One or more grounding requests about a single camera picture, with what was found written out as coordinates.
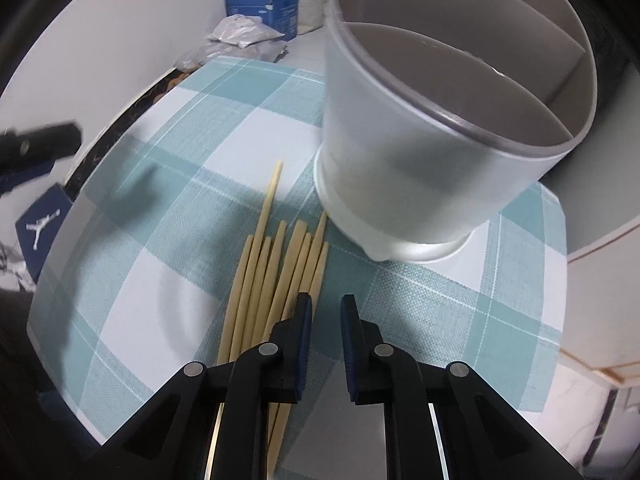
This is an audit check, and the clear plastic bag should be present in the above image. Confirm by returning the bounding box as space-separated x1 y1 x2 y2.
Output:
175 40 290 72

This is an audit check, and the teal checked tablecloth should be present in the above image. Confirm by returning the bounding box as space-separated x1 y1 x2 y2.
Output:
26 55 568 480

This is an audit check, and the white cabinet wooden trim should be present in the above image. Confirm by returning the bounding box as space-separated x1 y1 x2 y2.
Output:
560 175 640 386

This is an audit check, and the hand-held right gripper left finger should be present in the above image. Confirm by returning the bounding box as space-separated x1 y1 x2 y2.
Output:
82 292 313 480

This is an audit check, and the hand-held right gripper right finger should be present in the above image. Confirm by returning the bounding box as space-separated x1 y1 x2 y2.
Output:
340 295 586 480

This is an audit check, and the white plastic bag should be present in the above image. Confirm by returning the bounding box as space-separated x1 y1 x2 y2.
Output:
206 14 285 48

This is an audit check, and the brown cloth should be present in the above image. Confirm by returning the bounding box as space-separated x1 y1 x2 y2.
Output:
150 67 193 106

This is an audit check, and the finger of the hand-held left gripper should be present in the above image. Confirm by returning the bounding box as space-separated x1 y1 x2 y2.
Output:
0 121 82 196

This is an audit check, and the blue cardboard box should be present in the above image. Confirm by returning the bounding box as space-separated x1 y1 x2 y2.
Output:
224 0 302 42

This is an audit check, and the white divided utensil holder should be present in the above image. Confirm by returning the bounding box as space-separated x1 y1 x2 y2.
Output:
314 0 599 264

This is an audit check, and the pile of bamboo chopsticks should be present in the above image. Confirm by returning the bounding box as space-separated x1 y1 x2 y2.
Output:
215 160 331 480

